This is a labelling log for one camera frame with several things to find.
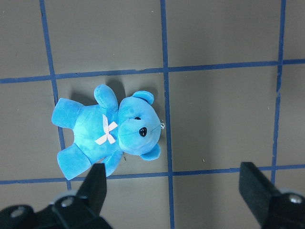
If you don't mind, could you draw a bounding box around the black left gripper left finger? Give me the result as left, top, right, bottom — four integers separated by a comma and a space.
0, 164, 112, 229

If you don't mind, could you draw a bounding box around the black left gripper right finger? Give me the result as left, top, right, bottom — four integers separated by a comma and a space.
239, 162, 305, 229

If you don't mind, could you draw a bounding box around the blue plush teddy bear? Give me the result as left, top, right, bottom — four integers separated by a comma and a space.
51, 84, 162, 180

